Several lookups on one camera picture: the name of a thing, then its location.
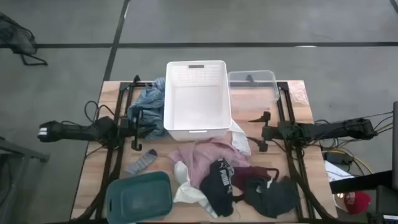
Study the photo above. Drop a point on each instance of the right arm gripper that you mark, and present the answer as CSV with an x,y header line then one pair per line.
x,y
270,132

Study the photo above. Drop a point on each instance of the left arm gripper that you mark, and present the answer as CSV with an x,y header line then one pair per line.
x,y
126,126

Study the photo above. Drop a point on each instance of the plain white cloth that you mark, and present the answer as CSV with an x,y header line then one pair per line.
x,y
241,140

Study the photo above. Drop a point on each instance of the blue striped cloth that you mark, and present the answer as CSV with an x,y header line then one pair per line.
x,y
149,102

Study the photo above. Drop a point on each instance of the gray sock with purple toe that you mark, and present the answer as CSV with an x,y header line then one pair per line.
x,y
141,162

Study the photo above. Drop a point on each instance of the pink cloth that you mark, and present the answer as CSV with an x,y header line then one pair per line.
x,y
202,155

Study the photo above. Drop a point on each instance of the black Puma print garment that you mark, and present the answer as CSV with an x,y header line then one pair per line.
x,y
217,189

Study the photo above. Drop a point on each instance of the white sock with blue stripes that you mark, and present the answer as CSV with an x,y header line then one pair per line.
x,y
186,193

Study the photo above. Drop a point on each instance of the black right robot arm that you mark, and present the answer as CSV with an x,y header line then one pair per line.
x,y
326,129

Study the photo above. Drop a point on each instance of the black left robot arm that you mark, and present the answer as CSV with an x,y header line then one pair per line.
x,y
71,132

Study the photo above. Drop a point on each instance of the clear plastic bin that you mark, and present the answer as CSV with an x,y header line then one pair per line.
x,y
252,90

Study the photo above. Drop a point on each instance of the clear plastic sheet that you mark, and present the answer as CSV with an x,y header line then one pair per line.
x,y
298,93

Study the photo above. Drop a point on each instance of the white perforated plastic basket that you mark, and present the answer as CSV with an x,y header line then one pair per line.
x,y
199,105

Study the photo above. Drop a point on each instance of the teal plastic bin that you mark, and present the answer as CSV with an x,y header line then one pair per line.
x,y
140,199

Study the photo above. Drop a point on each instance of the black power adapter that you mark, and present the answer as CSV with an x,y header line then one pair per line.
x,y
339,157

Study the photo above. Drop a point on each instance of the white paper sheet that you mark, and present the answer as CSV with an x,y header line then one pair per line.
x,y
335,174

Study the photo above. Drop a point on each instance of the black flat bar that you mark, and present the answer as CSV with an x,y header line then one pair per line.
x,y
360,182

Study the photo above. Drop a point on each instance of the red cap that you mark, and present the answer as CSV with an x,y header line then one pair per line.
x,y
357,202

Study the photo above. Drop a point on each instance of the gray side table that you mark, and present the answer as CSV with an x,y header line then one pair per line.
x,y
18,149

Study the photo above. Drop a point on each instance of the black mesh chair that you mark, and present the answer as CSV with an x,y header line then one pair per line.
x,y
15,37

